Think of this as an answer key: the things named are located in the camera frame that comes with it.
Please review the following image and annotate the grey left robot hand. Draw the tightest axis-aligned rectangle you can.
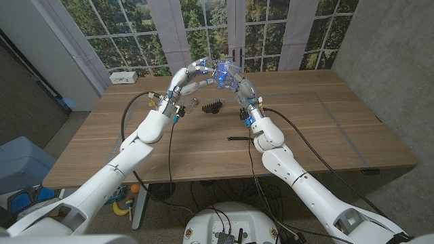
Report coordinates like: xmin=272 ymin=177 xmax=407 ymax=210
xmin=167 ymin=57 xmax=216 ymax=102

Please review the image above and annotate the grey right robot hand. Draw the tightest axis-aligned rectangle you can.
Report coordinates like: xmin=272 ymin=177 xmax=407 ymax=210
xmin=216 ymin=62 xmax=258 ymax=106

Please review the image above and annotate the black hair claw clip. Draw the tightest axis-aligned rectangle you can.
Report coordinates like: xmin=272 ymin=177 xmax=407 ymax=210
xmin=201 ymin=100 xmax=224 ymax=115

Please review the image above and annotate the small square clear glass bottle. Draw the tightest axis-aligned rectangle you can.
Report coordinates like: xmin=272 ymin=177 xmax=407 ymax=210
xmin=182 ymin=97 xmax=200 ymax=115

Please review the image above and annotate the white power strip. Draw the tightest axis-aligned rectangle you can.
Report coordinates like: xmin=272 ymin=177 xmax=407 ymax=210
xmin=108 ymin=70 xmax=139 ymax=85

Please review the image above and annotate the printed window backdrop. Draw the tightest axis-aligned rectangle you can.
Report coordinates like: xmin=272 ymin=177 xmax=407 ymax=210
xmin=28 ymin=0 xmax=360 ymax=99

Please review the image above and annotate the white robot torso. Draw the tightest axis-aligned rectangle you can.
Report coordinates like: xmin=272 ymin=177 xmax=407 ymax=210
xmin=182 ymin=201 xmax=283 ymax=244

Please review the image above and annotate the white table leg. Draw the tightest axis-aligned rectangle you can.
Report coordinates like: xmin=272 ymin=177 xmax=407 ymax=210
xmin=131 ymin=184 xmax=151 ymax=232

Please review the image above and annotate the colourful toy stick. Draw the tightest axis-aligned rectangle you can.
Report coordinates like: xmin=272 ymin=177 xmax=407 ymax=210
xmin=125 ymin=197 xmax=135 ymax=222

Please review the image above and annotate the yellow toy banana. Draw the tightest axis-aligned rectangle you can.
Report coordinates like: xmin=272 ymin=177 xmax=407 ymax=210
xmin=112 ymin=200 xmax=130 ymax=217

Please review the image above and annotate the blue-grey bin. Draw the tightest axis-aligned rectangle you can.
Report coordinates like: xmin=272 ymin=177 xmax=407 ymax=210
xmin=0 ymin=136 xmax=58 ymax=196

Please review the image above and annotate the blue and black floor item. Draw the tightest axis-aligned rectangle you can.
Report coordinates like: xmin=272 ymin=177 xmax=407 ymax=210
xmin=6 ymin=185 xmax=58 ymax=214

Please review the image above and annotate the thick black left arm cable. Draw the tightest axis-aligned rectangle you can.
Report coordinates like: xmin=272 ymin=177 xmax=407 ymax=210
xmin=121 ymin=90 xmax=195 ymax=218

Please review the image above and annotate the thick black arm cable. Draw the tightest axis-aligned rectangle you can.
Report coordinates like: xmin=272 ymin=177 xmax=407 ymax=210
xmin=121 ymin=90 xmax=195 ymax=218
xmin=262 ymin=107 xmax=389 ymax=218

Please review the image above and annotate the thin black left wrist cable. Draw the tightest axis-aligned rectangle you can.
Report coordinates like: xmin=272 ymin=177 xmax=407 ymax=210
xmin=167 ymin=115 xmax=180 ymax=208

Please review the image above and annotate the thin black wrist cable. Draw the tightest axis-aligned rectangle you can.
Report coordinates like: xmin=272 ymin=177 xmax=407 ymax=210
xmin=246 ymin=127 xmax=301 ymax=240
xmin=167 ymin=115 xmax=180 ymax=208

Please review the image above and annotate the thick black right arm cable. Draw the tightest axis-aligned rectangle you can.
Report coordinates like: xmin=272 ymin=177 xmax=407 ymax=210
xmin=262 ymin=107 xmax=389 ymax=218

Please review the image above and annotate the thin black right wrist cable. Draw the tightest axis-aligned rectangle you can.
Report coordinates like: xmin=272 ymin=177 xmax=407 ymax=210
xmin=246 ymin=127 xmax=301 ymax=240

